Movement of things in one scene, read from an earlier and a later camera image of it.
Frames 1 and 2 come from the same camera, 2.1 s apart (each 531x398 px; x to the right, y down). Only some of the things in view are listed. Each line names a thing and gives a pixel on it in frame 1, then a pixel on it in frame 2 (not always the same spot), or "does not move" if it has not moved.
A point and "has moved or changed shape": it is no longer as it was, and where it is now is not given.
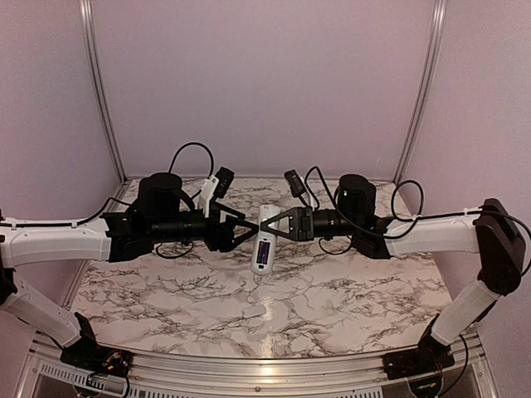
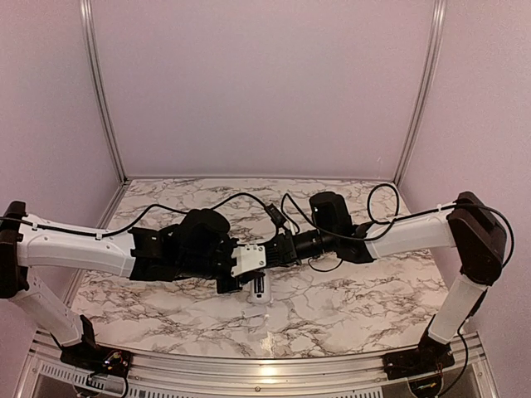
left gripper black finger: (230, 240) to (246, 278)
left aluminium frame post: (88, 21) does not move
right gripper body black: (310, 230) to (293, 254)
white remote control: (265, 246) has moved or changed shape
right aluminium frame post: (438, 12) does not move
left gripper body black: (171, 230) to (202, 269)
